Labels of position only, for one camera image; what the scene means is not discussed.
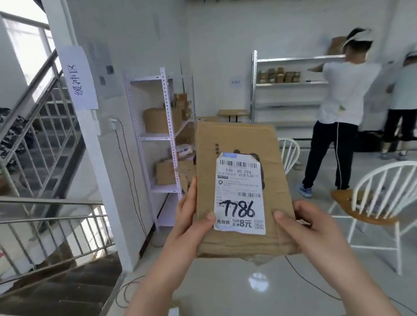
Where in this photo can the person's right hand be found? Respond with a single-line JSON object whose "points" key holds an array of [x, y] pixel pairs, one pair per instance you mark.
{"points": [[314, 239]]}

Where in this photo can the person's left hand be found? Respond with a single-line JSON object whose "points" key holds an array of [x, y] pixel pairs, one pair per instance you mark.
{"points": [[186, 234]]}

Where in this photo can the person's left thumb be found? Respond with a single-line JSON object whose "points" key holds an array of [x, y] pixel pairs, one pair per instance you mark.
{"points": [[205, 220]]}

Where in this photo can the person's right thumb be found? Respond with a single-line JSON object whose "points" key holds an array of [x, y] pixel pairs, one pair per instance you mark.
{"points": [[287, 220]]}

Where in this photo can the cardboard parcel white label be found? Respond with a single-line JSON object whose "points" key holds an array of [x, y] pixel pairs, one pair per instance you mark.
{"points": [[242, 188]]}

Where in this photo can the person's right forearm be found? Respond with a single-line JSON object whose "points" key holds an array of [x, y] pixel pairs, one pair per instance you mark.
{"points": [[363, 307]]}

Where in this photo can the person's left forearm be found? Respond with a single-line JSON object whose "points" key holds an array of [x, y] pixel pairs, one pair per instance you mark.
{"points": [[158, 294]]}

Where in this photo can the brown taped cardboard box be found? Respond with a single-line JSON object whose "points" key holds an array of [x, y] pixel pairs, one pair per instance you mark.
{"points": [[168, 172]]}

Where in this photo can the white printed carton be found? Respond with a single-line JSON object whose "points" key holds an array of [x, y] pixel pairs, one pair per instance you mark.
{"points": [[183, 150]]}

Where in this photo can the white chair wooden seat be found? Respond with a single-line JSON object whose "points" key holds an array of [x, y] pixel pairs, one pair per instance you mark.
{"points": [[369, 210]]}

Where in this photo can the white perforated shelf rack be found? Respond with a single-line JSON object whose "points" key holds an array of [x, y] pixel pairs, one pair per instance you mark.
{"points": [[167, 130]]}

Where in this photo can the small wooden stool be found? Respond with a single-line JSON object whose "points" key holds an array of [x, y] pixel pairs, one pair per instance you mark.
{"points": [[233, 113]]}

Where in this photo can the large brown cardboard box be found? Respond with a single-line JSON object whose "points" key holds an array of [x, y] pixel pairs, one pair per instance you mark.
{"points": [[159, 120]]}

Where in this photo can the stack of small brown boxes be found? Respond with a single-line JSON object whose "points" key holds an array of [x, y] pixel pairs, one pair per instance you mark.
{"points": [[182, 105]]}

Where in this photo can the grey metal shelf unit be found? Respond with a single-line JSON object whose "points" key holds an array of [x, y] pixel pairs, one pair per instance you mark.
{"points": [[270, 92]]}

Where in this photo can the row of small brown boxes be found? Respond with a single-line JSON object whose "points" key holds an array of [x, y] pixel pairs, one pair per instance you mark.
{"points": [[279, 76]]}

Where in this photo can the horizontal metal landing railing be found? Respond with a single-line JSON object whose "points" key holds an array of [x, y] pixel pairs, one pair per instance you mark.
{"points": [[41, 217]]}

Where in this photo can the sloped metal stair railing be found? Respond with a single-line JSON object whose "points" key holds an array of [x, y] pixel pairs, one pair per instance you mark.
{"points": [[47, 118]]}

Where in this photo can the white paper sign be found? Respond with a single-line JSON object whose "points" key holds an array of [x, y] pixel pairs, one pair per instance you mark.
{"points": [[78, 77]]}

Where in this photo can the blue camouflage bag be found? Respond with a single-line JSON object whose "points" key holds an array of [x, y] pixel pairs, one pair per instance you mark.
{"points": [[1, 128]]}

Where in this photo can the white wall power adapter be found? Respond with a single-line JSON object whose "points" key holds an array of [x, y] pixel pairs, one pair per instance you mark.
{"points": [[113, 123]]}

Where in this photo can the small white wall sign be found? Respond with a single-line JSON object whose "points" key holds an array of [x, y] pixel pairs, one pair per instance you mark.
{"points": [[236, 83]]}

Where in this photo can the grey wall notice sheet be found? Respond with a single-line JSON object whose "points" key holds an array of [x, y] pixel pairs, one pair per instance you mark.
{"points": [[105, 69]]}

